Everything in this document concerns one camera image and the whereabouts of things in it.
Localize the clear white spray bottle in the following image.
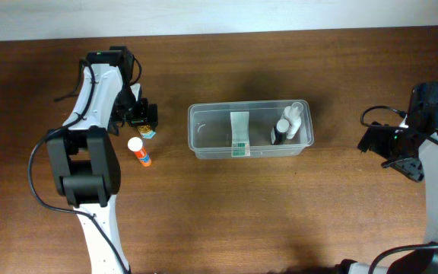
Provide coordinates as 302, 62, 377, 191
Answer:
282, 102, 304, 139

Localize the orange tube white cap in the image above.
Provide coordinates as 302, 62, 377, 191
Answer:
127, 137, 152, 167

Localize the white green tube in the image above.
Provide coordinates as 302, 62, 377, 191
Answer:
230, 112, 250, 158

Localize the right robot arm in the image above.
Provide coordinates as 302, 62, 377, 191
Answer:
335, 81, 438, 274

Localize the dark bottle white cap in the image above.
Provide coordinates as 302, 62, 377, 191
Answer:
270, 119, 290, 145

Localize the small gold-lid jar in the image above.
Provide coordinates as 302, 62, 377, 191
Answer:
138, 125, 156, 139

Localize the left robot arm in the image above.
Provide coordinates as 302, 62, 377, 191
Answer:
43, 46, 158, 273

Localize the clear plastic container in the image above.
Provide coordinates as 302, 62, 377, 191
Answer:
188, 99, 314, 160

